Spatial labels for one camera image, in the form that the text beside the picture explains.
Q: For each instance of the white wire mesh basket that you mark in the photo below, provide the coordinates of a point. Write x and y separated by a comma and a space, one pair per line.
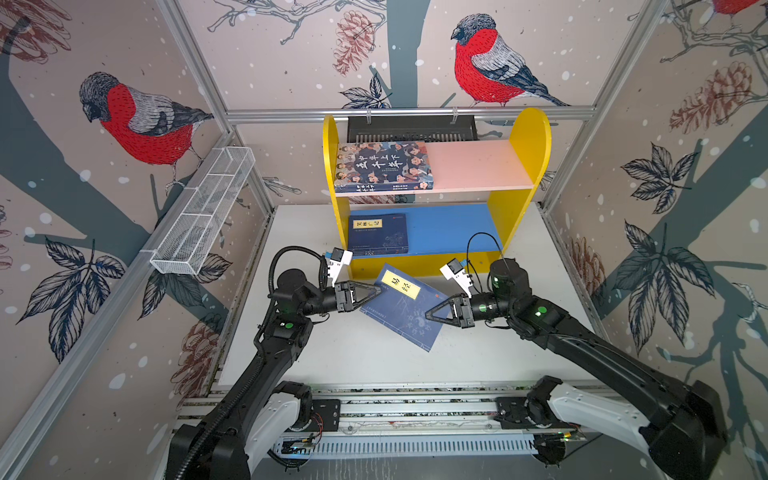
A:
191, 237

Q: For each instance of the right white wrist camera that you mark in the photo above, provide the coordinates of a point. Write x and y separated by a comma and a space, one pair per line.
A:
455, 270

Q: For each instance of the navy blue book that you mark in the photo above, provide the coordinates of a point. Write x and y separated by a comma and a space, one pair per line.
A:
378, 234
402, 305

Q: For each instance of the illustrated colourful cover book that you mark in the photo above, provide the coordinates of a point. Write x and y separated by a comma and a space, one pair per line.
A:
382, 167

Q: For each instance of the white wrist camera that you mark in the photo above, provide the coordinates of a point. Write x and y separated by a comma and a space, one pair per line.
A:
455, 270
336, 261

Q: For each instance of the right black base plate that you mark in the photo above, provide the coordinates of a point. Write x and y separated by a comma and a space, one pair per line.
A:
513, 413

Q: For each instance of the small green circuit board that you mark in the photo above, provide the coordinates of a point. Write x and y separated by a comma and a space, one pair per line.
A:
297, 447

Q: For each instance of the black slotted vent panel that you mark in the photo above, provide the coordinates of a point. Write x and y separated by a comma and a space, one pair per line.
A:
433, 128

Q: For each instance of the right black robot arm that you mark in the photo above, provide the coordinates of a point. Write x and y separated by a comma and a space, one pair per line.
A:
680, 426

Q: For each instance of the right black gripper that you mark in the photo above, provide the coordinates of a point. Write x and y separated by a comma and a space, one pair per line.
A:
460, 304

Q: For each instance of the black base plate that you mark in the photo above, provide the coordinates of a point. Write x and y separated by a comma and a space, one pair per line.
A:
321, 415
513, 413

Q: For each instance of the black round connector underneath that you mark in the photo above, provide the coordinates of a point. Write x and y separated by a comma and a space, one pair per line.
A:
550, 450

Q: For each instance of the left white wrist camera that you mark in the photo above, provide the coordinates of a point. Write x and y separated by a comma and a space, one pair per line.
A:
336, 261

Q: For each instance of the aluminium mounting rail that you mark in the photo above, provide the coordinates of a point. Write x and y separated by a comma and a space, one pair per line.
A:
464, 409

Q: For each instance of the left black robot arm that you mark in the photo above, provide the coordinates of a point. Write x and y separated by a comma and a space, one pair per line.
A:
230, 441

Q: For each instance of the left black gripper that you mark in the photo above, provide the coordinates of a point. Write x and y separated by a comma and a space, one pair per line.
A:
346, 302

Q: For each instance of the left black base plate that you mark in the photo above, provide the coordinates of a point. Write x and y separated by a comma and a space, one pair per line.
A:
321, 415

